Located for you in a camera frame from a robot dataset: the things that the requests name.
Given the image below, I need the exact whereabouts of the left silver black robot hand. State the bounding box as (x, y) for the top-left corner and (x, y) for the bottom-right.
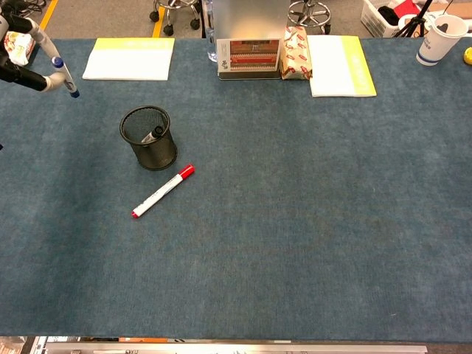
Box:
(0, 3), (71, 93)

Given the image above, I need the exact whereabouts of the blue-capped white marker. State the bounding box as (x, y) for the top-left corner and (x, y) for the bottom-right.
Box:
(50, 56), (81, 99)

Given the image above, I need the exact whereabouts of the black marker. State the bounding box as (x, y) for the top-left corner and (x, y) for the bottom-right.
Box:
(141, 125), (164, 145)

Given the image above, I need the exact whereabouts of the black mesh pen cup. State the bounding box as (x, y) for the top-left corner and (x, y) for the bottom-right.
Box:
(119, 105), (178, 171)

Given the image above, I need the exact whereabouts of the red-capped white marker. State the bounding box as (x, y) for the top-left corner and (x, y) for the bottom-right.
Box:
(131, 164), (196, 219)

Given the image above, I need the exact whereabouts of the printed snack bag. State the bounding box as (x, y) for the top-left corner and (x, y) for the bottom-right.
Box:
(3, 31), (38, 68)

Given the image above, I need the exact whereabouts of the chrome stool base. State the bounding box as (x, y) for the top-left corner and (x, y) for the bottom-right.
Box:
(149, 0), (203, 37)
(288, 0), (332, 35)

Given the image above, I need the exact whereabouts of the red pattern picture card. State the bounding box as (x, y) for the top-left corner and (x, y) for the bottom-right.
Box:
(215, 38), (282, 74)

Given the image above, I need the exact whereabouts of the red print wrapped package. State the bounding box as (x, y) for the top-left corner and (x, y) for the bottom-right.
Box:
(280, 25), (313, 81)

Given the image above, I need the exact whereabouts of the blue felt table mat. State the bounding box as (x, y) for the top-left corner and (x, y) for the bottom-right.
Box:
(0, 36), (472, 342)

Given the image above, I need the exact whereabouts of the yellow white Lexicon notebook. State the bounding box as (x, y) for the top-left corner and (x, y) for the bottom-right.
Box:
(305, 35), (378, 99)

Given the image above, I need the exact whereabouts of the white plastic basket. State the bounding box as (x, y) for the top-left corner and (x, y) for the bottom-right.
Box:
(360, 0), (425, 38)

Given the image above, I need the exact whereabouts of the red item in basket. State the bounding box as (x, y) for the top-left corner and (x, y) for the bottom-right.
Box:
(390, 0), (421, 16)

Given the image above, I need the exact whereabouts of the black tripod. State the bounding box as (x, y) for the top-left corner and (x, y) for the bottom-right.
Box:
(396, 0), (436, 38)

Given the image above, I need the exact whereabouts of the white blue paper cup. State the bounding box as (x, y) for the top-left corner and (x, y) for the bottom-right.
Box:
(416, 14), (469, 67)

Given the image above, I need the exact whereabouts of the black cable bundle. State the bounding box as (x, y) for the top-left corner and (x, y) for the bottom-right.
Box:
(0, 0), (47, 19)

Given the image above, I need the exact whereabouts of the aluminium profile rail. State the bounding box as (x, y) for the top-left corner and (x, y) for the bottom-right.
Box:
(44, 342), (428, 354)

